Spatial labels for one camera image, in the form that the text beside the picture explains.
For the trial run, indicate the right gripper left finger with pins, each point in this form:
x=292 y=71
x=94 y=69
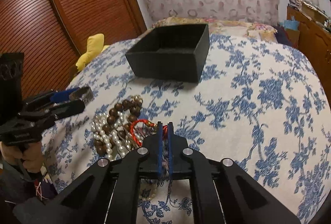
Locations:
x=151 y=166

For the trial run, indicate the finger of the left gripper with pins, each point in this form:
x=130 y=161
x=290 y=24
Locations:
x=66 y=109
x=62 y=96

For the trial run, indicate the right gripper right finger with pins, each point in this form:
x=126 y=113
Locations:
x=180 y=157

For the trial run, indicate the dark sleeve forearm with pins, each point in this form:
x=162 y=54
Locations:
x=28 y=198

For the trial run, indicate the black jewelry box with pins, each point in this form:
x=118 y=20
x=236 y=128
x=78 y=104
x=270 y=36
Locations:
x=175 y=52

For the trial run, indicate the person's left hand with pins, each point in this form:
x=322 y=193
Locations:
x=32 y=157

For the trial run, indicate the yellow plush toy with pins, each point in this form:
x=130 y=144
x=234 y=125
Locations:
x=94 y=46

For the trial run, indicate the blue floral bedspread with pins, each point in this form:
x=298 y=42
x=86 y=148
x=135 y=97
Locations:
x=260 y=104

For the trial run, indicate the rose floral quilt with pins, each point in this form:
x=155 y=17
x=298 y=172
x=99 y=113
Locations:
x=255 y=30

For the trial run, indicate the blue tissue paper bag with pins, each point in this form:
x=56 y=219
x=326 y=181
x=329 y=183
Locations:
x=292 y=24

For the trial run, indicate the wooden sideboard cabinet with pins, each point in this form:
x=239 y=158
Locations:
x=314 y=43

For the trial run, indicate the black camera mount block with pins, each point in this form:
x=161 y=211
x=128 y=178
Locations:
x=11 y=75

